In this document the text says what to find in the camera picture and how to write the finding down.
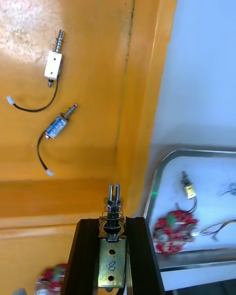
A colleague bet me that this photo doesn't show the blue label solenoid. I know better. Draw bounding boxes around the blue label solenoid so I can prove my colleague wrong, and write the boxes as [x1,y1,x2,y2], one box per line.
[36,104,79,177]

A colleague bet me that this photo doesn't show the brass metal solenoid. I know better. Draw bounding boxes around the brass metal solenoid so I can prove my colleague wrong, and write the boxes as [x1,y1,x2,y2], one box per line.
[180,171,199,213]
[98,180,128,291]

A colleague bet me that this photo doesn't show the yellow-white wire harness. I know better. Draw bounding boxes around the yellow-white wire harness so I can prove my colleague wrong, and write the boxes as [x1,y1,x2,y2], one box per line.
[195,219,236,242]

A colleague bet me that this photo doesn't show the steel tray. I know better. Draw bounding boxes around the steel tray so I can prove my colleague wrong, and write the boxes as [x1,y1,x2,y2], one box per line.
[144,148,236,272]

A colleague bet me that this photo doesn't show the yellow-orange plastic bin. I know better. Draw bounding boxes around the yellow-orange plastic bin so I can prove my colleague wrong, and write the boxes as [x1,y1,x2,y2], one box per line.
[0,222,81,295]
[0,0,181,227]

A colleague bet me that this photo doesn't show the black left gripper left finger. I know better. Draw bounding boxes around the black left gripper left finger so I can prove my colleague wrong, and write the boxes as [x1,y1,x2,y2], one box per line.
[63,218,100,295]

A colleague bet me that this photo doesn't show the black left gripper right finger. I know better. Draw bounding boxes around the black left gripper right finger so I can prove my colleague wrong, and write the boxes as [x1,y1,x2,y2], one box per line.
[125,216,166,295]

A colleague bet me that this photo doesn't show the silver metal solenoid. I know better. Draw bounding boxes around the silver metal solenoid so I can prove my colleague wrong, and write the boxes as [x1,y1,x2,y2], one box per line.
[6,29,66,113]

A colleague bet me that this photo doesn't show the round red circuit board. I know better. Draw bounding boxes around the round red circuit board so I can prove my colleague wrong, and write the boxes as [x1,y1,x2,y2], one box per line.
[34,263,68,295]
[152,210,200,255]

